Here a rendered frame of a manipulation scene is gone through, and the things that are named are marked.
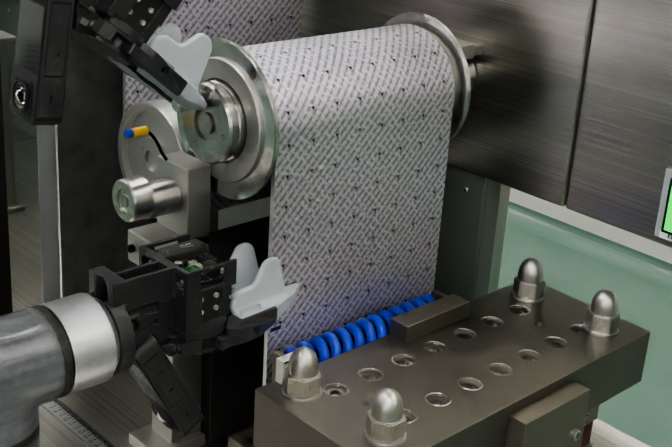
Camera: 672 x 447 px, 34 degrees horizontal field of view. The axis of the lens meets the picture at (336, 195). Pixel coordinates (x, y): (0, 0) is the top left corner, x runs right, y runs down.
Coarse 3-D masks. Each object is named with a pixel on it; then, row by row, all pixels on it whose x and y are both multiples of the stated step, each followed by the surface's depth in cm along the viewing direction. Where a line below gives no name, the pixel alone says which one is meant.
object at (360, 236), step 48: (432, 144) 110; (288, 192) 98; (336, 192) 102; (384, 192) 107; (432, 192) 113; (288, 240) 100; (336, 240) 105; (384, 240) 110; (432, 240) 115; (336, 288) 107; (384, 288) 112; (432, 288) 118; (288, 336) 104
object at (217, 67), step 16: (208, 64) 98; (224, 64) 96; (224, 80) 96; (240, 80) 95; (240, 96) 95; (256, 96) 94; (256, 112) 94; (256, 128) 94; (256, 144) 95; (240, 160) 97; (256, 160) 96; (224, 176) 99; (240, 176) 98
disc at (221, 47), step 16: (224, 48) 96; (240, 48) 95; (240, 64) 95; (256, 64) 94; (256, 80) 94; (272, 96) 93; (272, 112) 93; (272, 128) 93; (272, 144) 94; (272, 160) 94; (256, 176) 96; (224, 192) 101; (240, 192) 99; (256, 192) 97
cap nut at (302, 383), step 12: (300, 348) 96; (300, 360) 95; (312, 360) 95; (288, 372) 96; (300, 372) 95; (312, 372) 95; (288, 384) 96; (300, 384) 95; (312, 384) 96; (288, 396) 96; (300, 396) 96; (312, 396) 96
